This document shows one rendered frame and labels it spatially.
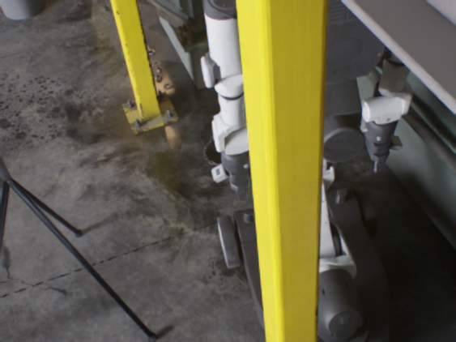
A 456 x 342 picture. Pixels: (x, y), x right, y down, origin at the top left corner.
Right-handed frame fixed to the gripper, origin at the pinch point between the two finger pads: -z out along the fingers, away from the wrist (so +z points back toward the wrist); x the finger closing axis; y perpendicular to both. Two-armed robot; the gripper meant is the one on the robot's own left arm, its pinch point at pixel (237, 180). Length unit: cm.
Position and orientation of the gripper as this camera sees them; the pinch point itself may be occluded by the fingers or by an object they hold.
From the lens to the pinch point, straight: 194.5
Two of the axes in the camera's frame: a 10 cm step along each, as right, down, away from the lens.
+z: -0.6, -5.3, -8.5
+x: -2.0, -8.2, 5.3
